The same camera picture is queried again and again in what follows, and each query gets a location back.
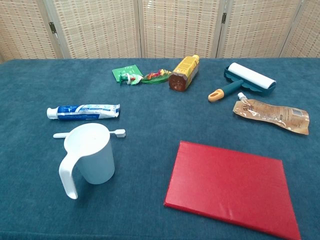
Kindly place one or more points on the red yellow green tassel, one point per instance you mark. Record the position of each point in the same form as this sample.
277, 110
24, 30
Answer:
155, 76

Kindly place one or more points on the brown spout pouch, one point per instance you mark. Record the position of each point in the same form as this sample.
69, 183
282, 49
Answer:
270, 113

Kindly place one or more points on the blue white toothpaste tube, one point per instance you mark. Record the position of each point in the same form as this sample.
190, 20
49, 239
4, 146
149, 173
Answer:
82, 112

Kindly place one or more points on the red flat book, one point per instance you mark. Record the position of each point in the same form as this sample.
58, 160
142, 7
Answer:
230, 182

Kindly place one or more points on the teal lint roller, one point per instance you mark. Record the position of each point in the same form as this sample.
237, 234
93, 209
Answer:
250, 76

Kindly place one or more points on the woven bamboo folding screen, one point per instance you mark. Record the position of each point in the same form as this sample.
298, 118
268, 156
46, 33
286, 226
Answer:
100, 30

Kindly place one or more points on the blue tablecloth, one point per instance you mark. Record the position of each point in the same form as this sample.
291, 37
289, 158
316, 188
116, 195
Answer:
150, 120

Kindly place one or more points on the white toothbrush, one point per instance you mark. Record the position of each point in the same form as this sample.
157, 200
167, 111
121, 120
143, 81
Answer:
120, 132

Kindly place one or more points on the brown bottle with yellow label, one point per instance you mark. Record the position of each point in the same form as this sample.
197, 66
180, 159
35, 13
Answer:
185, 72

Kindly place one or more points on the green spout pouch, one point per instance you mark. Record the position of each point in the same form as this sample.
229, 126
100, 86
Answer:
126, 70

